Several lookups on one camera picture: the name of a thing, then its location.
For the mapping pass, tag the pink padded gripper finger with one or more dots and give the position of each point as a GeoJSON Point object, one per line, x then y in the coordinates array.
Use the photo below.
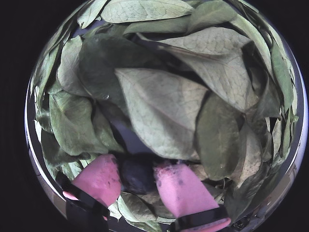
{"type": "Point", "coordinates": [99, 178]}
{"type": "Point", "coordinates": [183, 191]}

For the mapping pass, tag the dark blueberry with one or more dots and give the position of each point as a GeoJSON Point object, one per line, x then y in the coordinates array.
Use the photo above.
{"type": "Point", "coordinates": [136, 175]}

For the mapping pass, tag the dark grey round bowl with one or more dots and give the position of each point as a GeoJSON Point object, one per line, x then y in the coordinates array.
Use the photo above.
{"type": "Point", "coordinates": [298, 135]}

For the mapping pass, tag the small pale green leaf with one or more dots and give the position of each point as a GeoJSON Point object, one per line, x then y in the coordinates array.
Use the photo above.
{"type": "Point", "coordinates": [135, 207]}

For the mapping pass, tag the dark green leaf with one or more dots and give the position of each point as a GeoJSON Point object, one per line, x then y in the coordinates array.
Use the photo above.
{"type": "Point", "coordinates": [217, 140]}
{"type": "Point", "coordinates": [101, 67]}

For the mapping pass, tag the black binder clip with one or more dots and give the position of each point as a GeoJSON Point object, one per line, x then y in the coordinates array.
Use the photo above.
{"type": "Point", "coordinates": [241, 222]}

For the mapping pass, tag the pointed pale green leaf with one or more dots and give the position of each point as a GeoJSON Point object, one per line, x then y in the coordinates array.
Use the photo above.
{"type": "Point", "coordinates": [157, 108]}

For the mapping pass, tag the long pale green leaf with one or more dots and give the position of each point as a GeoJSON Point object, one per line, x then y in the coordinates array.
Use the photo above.
{"type": "Point", "coordinates": [144, 9]}

